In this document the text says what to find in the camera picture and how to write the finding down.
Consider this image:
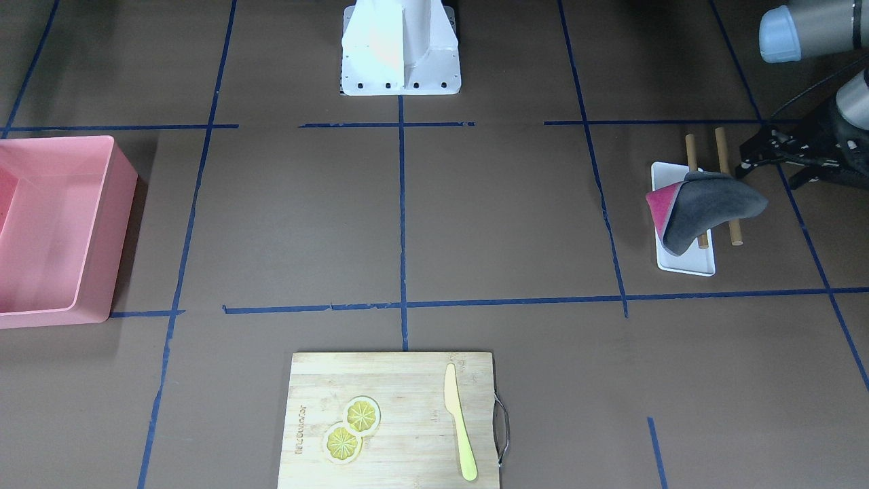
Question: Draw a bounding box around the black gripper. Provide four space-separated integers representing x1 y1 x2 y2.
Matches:
736 96 868 191

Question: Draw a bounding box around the grey and pink cloth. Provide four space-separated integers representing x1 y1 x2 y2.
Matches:
645 171 769 256

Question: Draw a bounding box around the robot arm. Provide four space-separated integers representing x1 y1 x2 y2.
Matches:
735 1 868 189

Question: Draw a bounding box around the wooden rack rod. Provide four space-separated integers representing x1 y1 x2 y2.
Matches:
684 134 709 250
714 126 744 247

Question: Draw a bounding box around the white rectangular tray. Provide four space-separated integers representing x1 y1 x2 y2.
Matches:
650 162 716 276

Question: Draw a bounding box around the yellow plastic knife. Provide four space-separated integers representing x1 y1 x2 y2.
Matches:
443 363 479 481

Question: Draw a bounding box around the bamboo cutting board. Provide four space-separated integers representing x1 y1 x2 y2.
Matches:
276 352 503 488

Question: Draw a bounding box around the upper lemon slice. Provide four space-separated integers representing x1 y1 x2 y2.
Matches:
342 395 382 437

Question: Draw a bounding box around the pink plastic bin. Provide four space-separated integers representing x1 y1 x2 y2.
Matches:
1 135 138 329

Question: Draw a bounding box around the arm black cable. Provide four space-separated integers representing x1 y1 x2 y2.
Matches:
771 58 869 123

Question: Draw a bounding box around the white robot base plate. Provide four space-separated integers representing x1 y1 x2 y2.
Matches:
339 1 462 96

